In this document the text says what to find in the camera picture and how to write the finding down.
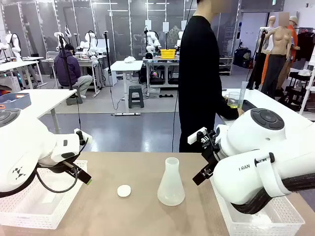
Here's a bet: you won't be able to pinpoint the tan mannequin with grey trousers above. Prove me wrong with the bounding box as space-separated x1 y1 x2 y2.
261 12 293 98

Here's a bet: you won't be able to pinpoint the person in black sweater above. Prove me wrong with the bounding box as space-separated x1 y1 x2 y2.
178 0 244 153

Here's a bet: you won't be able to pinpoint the white mannequin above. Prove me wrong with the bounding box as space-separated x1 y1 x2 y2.
267 16 278 54

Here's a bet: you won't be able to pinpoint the white standing desk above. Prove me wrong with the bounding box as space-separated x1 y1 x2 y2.
110 60 144 116

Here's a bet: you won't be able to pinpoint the mannequin in orange with hat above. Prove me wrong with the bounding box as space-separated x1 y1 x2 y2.
286 15 300 62

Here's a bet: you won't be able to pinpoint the black tripod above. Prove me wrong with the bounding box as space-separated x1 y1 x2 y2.
247 29 268 90

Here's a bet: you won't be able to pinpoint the hanging black cable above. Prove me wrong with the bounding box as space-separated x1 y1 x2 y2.
171 0 195 153

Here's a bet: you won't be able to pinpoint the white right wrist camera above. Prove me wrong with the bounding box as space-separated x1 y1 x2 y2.
187 127 217 146

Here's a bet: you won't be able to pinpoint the grey plastic stool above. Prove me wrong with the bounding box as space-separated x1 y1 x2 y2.
127 85 145 109

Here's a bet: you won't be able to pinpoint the white background workbench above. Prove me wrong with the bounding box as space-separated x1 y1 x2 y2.
0 60 41 90

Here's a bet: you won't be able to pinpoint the black clothes on rack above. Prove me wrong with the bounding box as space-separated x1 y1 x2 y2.
294 30 315 62

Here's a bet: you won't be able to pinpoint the seated person in purple hoodie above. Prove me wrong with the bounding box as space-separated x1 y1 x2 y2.
54 44 94 99

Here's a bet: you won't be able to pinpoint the black pole stand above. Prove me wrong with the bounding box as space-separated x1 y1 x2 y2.
58 34 74 90
103 30 113 87

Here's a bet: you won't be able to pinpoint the background desk with computer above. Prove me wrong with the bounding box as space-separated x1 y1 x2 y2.
142 56 180 96

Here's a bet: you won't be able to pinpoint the black plastic tray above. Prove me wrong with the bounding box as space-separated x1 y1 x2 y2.
242 99 258 113

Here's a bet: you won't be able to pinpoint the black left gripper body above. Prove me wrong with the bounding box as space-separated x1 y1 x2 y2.
36 158 79 176

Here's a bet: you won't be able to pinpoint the yellow plastic basket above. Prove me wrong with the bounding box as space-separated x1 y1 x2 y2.
160 49 177 59

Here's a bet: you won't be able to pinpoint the blue plastic bin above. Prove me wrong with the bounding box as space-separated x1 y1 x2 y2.
0 92 32 110

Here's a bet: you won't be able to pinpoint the shoe shelf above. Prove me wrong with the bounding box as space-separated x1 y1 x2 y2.
218 57 233 76

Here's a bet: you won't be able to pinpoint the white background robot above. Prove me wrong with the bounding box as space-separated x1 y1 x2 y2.
0 30 23 62
145 30 162 53
78 30 99 54

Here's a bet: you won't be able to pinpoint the white perforated plastic basket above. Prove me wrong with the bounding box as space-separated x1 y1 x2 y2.
210 176 306 236
0 160 89 231

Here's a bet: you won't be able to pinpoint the translucent plastic conical flask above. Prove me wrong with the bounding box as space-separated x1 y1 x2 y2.
157 157 186 207

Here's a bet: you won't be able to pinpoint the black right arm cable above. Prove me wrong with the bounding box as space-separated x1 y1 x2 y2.
230 172 315 215

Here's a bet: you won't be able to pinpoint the clear beaker with yellow liquid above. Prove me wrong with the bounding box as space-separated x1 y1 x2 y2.
227 91 244 109

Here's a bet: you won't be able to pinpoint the person's right forearm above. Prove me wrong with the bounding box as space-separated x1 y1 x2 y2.
215 103 241 121

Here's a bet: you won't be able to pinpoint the cluttered background desk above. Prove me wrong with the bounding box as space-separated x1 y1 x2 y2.
41 55 107 95

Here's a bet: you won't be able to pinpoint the black bags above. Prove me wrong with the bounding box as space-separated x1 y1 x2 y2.
233 48 252 69

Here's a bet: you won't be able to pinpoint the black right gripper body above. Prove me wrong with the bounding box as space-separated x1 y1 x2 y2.
200 129 222 173

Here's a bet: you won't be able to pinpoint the white round flask cap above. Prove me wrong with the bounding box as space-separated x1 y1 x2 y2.
117 184 132 198

